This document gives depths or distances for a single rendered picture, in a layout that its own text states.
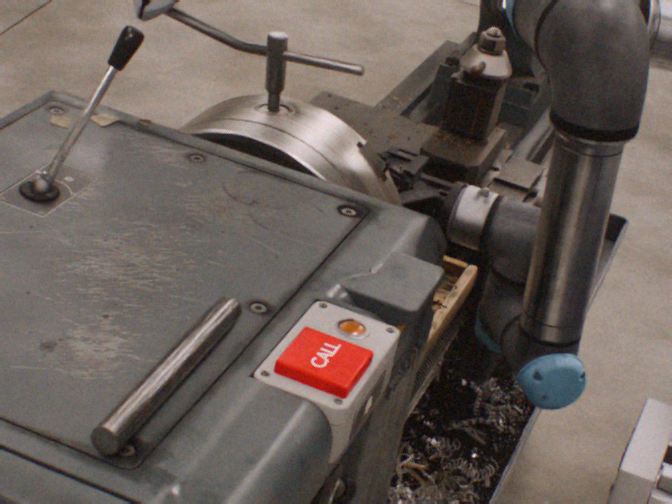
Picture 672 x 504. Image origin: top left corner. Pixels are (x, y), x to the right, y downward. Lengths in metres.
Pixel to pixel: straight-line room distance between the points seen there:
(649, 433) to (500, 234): 0.42
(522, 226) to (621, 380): 1.92
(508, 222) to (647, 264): 2.50
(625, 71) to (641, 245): 2.83
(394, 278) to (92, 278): 0.26
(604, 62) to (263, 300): 0.50
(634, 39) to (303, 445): 0.66
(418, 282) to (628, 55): 0.39
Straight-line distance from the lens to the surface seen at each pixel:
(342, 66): 1.45
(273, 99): 1.49
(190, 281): 1.12
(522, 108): 2.56
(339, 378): 1.02
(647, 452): 1.31
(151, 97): 4.53
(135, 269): 1.13
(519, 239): 1.66
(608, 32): 1.45
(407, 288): 1.17
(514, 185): 2.09
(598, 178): 1.49
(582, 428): 3.33
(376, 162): 1.54
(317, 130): 1.48
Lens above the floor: 1.84
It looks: 29 degrees down
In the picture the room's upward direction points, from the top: 12 degrees clockwise
